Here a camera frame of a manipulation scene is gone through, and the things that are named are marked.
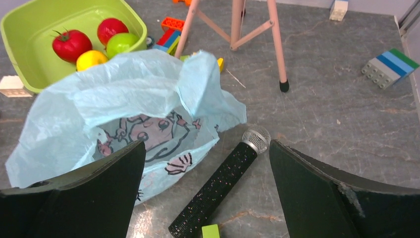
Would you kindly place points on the yellow arch toy block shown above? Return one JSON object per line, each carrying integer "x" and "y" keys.
{"x": 220, "y": 62}

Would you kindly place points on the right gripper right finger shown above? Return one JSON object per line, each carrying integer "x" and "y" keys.
{"x": 322, "y": 201}

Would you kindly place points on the green fake apple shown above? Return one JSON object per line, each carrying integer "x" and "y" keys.
{"x": 120, "y": 43}

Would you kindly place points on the yellow fake fruit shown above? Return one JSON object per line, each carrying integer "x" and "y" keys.
{"x": 89, "y": 59}

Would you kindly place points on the pink tripod stand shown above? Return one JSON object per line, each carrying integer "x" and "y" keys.
{"x": 234, "y": 39}

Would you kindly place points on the green flat toy block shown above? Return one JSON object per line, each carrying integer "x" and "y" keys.
{"x": 183, "y": 58}

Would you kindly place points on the light blue printed plastic bag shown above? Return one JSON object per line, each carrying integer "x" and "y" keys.
{"x": 177, "y": 108}

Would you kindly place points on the orange toy brick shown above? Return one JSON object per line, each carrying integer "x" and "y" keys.
{"x": 172, "y": 23}

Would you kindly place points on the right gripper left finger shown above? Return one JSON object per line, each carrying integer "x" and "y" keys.
{"x": 93, "y": 201}

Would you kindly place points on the red blue toy brick stack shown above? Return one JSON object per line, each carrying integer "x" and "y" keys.
{"x": 168, "y": 42}

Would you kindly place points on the lime green plastic tray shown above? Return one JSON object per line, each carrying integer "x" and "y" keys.
{"x": 28, "y": 32}

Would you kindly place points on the white toy brick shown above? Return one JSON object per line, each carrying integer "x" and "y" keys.
{"x": 11, "y": 86}

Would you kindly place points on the black toy microphone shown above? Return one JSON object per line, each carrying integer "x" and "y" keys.
{"x": 255, "y": 141}

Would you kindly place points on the white blue small brick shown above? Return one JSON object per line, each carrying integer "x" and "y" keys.
{"x": 338, "y": 10}

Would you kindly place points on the orange arch toy block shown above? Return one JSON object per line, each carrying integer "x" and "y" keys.
{"x": 186, "y": 2}

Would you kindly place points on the grey blue green brick stack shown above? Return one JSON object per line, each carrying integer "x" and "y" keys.
{"x": 388, "y": 68}

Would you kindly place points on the red fake fruit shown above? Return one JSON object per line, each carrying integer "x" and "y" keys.
{"x": 71, "y": 44}
{"x": 110, "y": 27}

